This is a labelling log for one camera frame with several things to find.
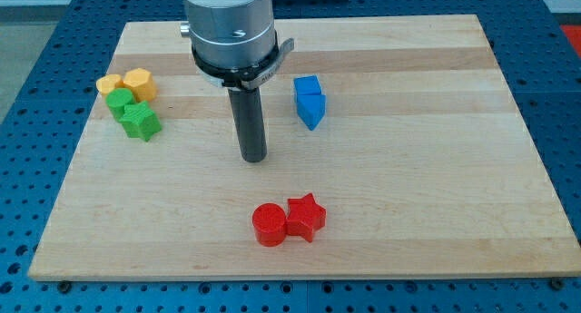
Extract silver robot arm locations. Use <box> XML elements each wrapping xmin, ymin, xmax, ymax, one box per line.
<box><xmin>183</xmin><ymin>0</ymin><xmax>276</xmax><ymax>69</ymax></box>

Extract red star block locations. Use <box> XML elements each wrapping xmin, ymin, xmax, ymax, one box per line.
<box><xmin>286</xmin><ymin>193</ymin><xmax>327</xmax><ymax>242</ymax></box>

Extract green star block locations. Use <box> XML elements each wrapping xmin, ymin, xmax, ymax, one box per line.
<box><xmin>119</xmin><ymin>101</ymin><xmax>162</xmax><ymax>142</ymax></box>

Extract blue triangular block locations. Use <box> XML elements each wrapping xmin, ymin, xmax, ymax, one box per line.
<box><xmin>296</xmin><ymin>94</ymin><xmax>326</xmax><ymax>131</ymax></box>

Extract black cylindrical pointer rod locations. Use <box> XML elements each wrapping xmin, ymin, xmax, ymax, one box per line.
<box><xmin>228</xmin><ymin>89</ymin><xmax>267</xmax><ymax>163</ymax></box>

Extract blue cube block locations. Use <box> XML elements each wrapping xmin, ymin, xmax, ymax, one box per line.
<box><xmin>293</xmin><ymin>75</ymin><xmax>322</xmax><ymax>95</ymax></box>

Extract red cylinder block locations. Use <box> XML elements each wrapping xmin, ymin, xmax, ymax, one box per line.
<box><xmin>251</xmin><ymin>203</ymin><xmax>287</xmax><ymax>247</ymax></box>

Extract black clamp with metal band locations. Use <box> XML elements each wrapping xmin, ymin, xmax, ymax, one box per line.
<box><xmin>192</xmin><ymin>38</ymin><xmax>295</xmax><ymax>91</ymax></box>

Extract wooden board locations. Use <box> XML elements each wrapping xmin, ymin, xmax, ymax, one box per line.
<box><xmin>28</xmin><ymin>15</ymin><xmax>580</xmax><ymax>281</ymax></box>

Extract yellow hexagon block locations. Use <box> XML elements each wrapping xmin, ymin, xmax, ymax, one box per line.
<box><xmin>123</xmin><ymin>68</ymin><xmax>158</xmax><ymax>103</ymax></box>

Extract green cylinder block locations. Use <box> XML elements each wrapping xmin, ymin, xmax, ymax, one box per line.
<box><xmin>105</xmin><ymin>88</ymin><xmax>135</xmax><ymax>121</ymax></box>

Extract yellow cylinder block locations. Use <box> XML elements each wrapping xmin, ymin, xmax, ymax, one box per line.
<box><xmin>95</xmin><ymin>74</ymin><xmax>124</xmax><ymax>97</ymax></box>

